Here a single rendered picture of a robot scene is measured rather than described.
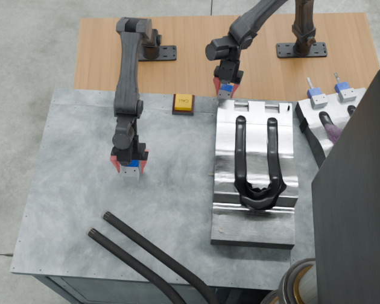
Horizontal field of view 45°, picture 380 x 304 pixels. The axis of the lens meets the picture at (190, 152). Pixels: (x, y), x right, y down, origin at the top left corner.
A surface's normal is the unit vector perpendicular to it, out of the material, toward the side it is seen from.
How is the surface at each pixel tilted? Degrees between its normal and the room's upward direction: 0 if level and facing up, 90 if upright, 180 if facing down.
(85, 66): 0
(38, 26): 0
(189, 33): 0
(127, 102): 31
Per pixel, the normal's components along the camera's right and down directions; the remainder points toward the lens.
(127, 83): -0.05, 0.06
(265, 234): 0.00, -0.46
